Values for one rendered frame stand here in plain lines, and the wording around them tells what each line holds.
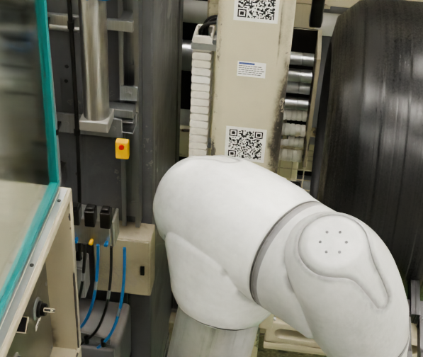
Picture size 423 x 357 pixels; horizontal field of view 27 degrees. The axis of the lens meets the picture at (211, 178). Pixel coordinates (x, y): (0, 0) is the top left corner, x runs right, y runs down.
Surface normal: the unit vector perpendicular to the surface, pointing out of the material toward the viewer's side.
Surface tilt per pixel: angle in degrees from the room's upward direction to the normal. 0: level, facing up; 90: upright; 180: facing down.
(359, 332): 96
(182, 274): 80
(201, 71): 90
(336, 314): 91
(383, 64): 26
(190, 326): 74
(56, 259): 90
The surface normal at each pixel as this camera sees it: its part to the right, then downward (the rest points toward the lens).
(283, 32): -0.12, 0.59
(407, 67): -0.01, -0.46
